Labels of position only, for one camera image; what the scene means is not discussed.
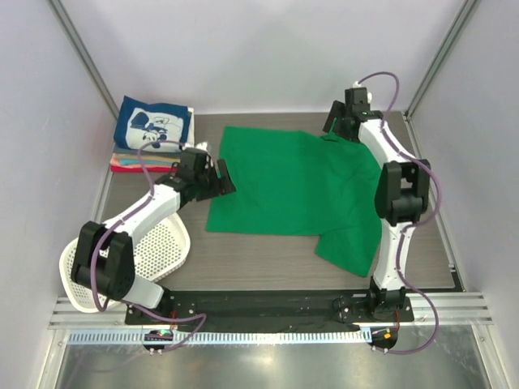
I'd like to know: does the green t shirt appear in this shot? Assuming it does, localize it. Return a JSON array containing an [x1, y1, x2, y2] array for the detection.
[[206, 126, 382, 277]]

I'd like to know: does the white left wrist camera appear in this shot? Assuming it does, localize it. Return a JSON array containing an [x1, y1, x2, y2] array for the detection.
[[195, 141, 211, 154]]

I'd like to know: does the right aluminium corner post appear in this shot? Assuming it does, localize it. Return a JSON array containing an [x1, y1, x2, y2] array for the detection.
[[404, 0, 480, 122]]

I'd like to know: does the red folded t shirt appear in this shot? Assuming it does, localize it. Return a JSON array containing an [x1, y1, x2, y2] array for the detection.
[[110, 165, 172, 173]]

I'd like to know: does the grey teal folded t shirt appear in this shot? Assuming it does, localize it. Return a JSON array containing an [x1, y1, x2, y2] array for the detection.
[[113, 144, 181, 158]]

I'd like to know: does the white slotted cable duct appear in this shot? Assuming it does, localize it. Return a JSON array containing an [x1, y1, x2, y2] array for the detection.
[[67, 328, 371, 346]]

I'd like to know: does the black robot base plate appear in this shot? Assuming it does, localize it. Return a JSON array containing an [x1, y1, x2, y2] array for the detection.
[[123, 288, 415, 334]]

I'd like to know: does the white folded t shirt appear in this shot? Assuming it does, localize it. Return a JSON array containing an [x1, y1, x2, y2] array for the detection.
[[182, 107, 195, 149]]

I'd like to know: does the turquoise folded t shirt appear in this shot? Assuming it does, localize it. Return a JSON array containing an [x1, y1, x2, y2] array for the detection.
[[118, 158, 161, 166]]

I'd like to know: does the white perforated plastic basket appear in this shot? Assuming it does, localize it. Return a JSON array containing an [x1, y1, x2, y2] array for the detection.
[[59, 213, 191, 314]]

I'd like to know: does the left aluminium corner post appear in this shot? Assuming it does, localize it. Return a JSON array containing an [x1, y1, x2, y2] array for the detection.
[[46, 0, 118, 118]]

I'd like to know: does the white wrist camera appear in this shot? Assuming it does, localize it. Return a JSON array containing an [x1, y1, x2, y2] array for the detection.
[[195, 141, 211, 154], [352, 81, 372, 104]]

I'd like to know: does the salmon pink folded t shirt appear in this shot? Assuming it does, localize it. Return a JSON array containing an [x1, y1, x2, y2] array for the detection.
[[110, 153, 180, 169]]

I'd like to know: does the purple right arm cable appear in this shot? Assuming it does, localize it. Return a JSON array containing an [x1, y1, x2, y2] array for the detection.
[[352, 71, 444, 357]]

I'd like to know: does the navy printed folded t shirt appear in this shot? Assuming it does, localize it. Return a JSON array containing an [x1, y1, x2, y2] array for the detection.
[[114, 96, 193, 154]]

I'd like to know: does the beige folded t shirt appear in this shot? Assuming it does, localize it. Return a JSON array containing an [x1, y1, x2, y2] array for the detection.
[[110, 153, 180, 165]]

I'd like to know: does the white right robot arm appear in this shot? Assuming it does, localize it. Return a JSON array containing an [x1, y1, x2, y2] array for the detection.
[[323, 83, 430, 323]]

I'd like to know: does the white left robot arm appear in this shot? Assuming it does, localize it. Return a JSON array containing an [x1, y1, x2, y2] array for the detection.
[[71, 146, 236, 324]]

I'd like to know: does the aluminium corner post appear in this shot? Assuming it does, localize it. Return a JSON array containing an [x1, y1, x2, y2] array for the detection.
[[404, 0, 480, 122], [46, 0, 118, 118]]

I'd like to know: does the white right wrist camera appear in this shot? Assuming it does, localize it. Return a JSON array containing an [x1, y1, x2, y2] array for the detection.
[[352, 81, 372, 104]]

